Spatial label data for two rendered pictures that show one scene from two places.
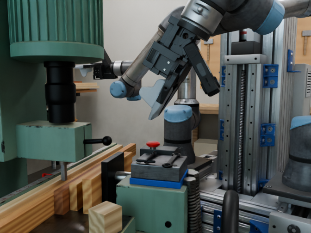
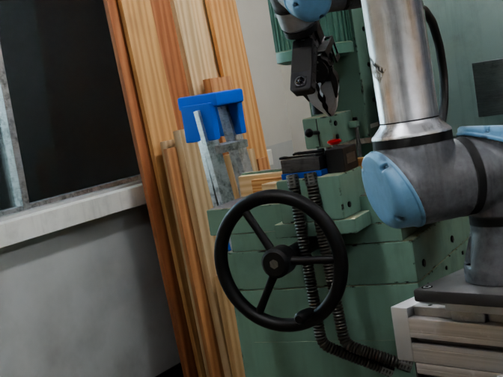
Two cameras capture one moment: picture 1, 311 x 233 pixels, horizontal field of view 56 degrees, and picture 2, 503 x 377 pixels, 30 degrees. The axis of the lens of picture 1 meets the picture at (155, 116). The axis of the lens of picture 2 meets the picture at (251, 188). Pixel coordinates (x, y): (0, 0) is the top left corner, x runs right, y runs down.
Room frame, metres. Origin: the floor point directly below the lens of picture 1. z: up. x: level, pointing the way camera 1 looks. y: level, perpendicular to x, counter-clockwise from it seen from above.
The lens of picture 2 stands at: (0.84, -1.93, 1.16)
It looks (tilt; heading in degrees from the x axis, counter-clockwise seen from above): 6 degrees down; 102
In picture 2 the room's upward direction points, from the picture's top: 9 degrees counter-clockwise
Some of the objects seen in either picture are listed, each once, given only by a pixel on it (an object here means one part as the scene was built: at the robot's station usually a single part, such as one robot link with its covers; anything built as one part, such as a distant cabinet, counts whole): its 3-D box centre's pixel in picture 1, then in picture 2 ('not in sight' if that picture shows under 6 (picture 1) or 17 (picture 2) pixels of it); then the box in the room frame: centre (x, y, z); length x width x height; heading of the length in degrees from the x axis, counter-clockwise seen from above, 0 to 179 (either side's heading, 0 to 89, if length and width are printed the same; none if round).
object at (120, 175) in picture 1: (126, 177); not in sight; (0.61, 0.06, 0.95); 0.09 x 0.07 x 0.09; 164
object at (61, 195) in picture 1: (84, 185); not in sight; (0.64, 0.16, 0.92); 0.20 x 0.02 x 0.05; 164
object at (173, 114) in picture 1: (178, 121); not in sight; (1.22, -0.10, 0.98); 0.13 x 0.12 x 0.14; 159
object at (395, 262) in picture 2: not in sight; (361, 238); (0.63, 0.31, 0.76); 0.57 x 0.45 x 0.09; 74
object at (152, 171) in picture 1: (160, 162); (319, 160); (0.59, -0.01, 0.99); 0.13 x 0.11 x 0.06; 164
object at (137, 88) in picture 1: (132, 88); not in sight; (1.41, 0.11, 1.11); 0.11 x 0.08 x 0.11; 159
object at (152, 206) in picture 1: (158, 196); (322, 194); (0.59, -0.01, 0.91); 0.15 x 0.14 x 0.09; 164
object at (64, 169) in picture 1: (64, 168); not in sight; (0.59, 0.19, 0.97); 0.01 x 0.01 x 0.05; 74
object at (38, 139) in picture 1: (55, 143); (330, 132); (0.60, 0.21, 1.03); 0.14 x 0.07 x 0.09; 74
